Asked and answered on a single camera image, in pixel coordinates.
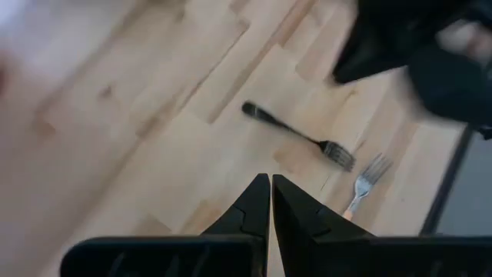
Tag black metal fork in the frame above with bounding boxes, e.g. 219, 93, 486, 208
241, 100, 357, 173

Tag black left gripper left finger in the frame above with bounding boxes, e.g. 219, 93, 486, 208
60, 172, 272, 277

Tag orange-handled fork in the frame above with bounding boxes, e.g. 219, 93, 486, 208
343, 152, 394, 222

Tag black aluminium table frame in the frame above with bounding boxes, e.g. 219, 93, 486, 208
418, 125, 476, 236

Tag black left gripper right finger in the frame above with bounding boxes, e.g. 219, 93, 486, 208
271, 174, 492, 277

